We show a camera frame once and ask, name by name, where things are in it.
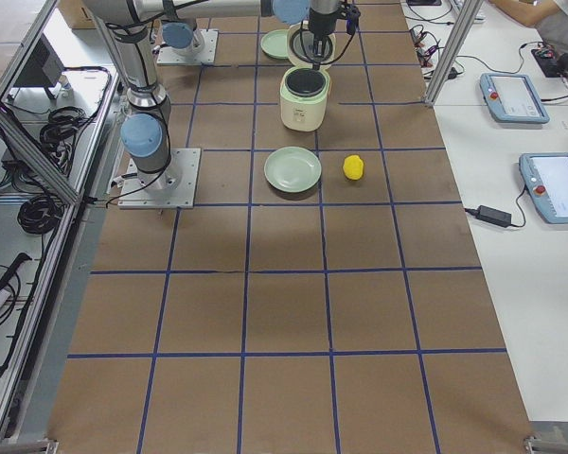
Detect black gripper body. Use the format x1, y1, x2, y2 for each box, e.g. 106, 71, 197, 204
309, 0, 341, 41

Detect white rice cooker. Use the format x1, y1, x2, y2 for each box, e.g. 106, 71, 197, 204
279, 21, 336, 131

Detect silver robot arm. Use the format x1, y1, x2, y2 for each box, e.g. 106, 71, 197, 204
86, 0, 361, 116
162, 21, 205, 55

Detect green plate far side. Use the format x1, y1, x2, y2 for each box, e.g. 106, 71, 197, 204
260, 29, 288, 60

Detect yellow toy potato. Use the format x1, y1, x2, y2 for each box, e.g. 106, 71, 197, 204
343, 154, 364, 181

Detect green plate near potato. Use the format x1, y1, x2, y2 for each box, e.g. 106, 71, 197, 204
264, 147, 322, 193

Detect far teach pendant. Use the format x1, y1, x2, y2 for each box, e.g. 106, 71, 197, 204
479, 73, 550, 124

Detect teach pendant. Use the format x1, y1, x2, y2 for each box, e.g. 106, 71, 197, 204
519, 152, 568, 224
479, 73, 550, 124

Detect cardboard box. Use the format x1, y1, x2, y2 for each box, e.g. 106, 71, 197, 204
57, 0, 95, 30

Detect black power brick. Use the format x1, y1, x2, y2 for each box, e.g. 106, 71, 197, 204
475, 205, 512, 228

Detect near teach pendant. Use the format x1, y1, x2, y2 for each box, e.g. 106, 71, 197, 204
519, 152, 568, 224

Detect aluminium frame post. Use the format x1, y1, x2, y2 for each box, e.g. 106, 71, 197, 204
422, 0, 483, 107

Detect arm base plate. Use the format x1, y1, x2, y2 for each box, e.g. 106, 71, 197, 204
116, 148, 201, 209
157, 26, 219, 66

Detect coiled black cables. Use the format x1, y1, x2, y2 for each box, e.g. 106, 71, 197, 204
17, 193, 61, 236

